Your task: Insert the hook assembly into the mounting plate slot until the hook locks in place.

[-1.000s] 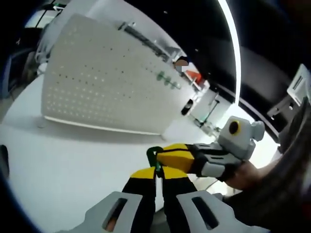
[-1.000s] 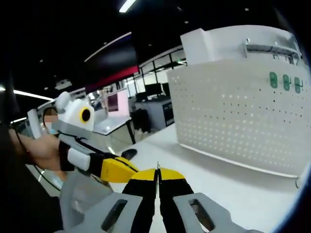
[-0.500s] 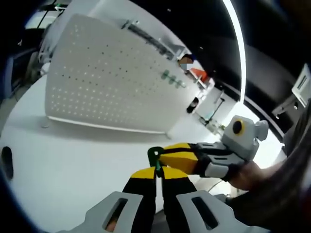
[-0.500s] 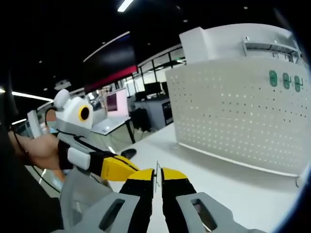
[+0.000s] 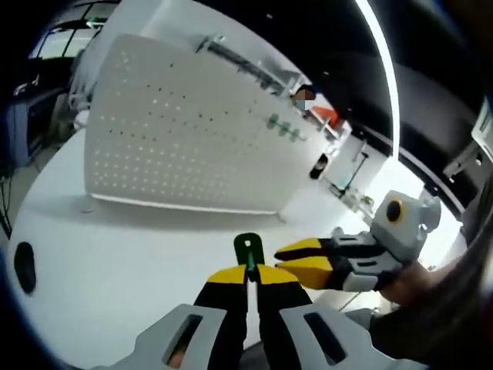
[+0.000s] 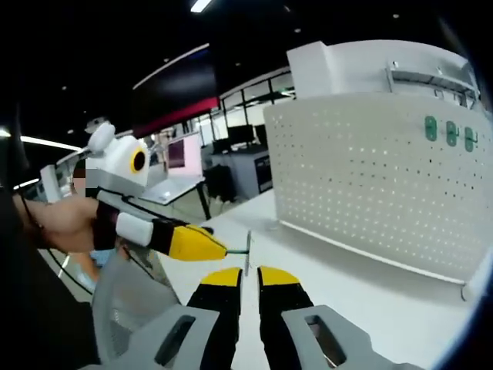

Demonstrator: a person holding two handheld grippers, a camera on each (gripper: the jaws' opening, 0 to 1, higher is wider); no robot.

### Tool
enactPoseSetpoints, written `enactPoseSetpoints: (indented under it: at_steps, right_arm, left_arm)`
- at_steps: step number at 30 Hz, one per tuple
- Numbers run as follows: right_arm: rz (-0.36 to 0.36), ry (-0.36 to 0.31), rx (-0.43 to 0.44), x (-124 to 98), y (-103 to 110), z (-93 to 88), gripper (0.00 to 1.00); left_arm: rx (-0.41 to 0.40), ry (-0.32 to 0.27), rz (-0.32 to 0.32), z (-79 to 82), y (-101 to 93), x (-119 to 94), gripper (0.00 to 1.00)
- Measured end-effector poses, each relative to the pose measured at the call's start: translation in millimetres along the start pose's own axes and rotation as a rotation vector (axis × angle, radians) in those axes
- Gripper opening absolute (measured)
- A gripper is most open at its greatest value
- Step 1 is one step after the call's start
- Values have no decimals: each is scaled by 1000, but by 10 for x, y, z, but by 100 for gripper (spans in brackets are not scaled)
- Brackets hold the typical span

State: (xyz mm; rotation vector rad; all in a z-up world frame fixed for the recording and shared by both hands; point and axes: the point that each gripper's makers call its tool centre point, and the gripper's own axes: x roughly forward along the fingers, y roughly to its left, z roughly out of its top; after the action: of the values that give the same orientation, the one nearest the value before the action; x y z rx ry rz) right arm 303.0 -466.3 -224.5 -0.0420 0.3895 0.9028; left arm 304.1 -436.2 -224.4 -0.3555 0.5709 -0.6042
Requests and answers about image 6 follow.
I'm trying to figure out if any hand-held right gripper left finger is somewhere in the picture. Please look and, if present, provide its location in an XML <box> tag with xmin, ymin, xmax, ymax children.
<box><xmin>115</xmin><ymin>266</ymin><xmax>244</xmax><ymax>370</ymax></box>

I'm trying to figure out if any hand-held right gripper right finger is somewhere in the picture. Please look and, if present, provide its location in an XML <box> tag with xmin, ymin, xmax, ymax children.
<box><xmin>257</xmin><ymin>264</ymin><xmax>386</xmax><ymax>370</ymax></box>

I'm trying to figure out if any green hook assembly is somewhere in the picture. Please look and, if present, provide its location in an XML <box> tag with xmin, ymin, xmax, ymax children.
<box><xmin>224</xmin><ymin>230</ymin><xmax>254</xmax><ymax>278</ymax></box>
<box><xmin>444</xmin><ymin>119</ymin><xmax>459</xmax><ymax>148</ymax></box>
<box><xmin>424</xmin><ymin>114</ymin><xmax>439</xmax><ymax>143</ymax></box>
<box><xmin>463</xmin><ymin>125</ymin><xmax>480</xmax><ymax>153</ymax></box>

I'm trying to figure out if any white perforated mounting plate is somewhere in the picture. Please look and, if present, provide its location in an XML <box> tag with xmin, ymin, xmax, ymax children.
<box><xmin>262</xmin><ymin>91</ymin><xmax>493</xmax><ymax>302</ymax></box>

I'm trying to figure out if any person's left hand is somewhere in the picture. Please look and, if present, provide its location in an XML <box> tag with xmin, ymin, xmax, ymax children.
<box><xmin>37</xmin><ymin>198</ymin><xmax>99</xmax><ymax>254</ymax></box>

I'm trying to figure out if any black office chair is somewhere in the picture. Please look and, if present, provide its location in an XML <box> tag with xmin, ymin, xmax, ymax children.
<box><xmin>202</xmin><ymin>164</ymin><xmax>239</xmax><ymax>204</ymax></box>

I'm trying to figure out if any white background desk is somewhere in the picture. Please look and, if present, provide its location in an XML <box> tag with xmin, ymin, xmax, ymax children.
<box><xmin>139</xmin><ymin>174</ymin><xmax>212</xmax><ymax>221</ymax></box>

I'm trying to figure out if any grey desk cabinet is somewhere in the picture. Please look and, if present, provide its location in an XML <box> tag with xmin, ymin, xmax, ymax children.
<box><xmin>210</xmin><ymin>148</ymin><xmax>273</xmax><ymax>202</ymax></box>

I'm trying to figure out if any pink partition panel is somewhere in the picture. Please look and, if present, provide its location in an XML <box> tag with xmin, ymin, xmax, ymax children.
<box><xmin>166</xmin><ymin>136</ymin><xmax>204</xmax><ymax>181</ymax></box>

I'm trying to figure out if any grey mesh chair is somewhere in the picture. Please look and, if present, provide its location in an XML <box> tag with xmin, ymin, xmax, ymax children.
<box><xmin>91</xmin><ymin>252</ymin><xmax>184</xmax><ymax>365</ymax></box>

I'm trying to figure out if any light blue cloth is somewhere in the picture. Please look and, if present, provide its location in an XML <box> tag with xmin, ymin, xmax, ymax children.
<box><xmin>75</xmin><ymin>247</ymin><xmax>110</xmax><ymax>289</ymax></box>

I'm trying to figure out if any black computer monitor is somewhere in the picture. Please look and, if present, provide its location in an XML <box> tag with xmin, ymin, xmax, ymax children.
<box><xmin>226</xmin><ymin>124</ymin><xmax>255</xmax><ymax>146</ymax></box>
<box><xmin>253</xmin><ymin>123</ymin><xmax>270</xmax><ymax>146</ymax></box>

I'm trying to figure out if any person's dark clothing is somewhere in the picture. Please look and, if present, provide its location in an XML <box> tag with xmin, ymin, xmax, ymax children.
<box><xmin>0</xmin><ymin>111</ymin><xmax>102</xmax><ymax>369</ymax></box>

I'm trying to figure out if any grey metal shelving rack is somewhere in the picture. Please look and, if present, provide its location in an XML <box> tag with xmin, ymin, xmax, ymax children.
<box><xmin>384</xmin><ymin>59</ymin><xmax>482</xmax><ymax>111</ymax></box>

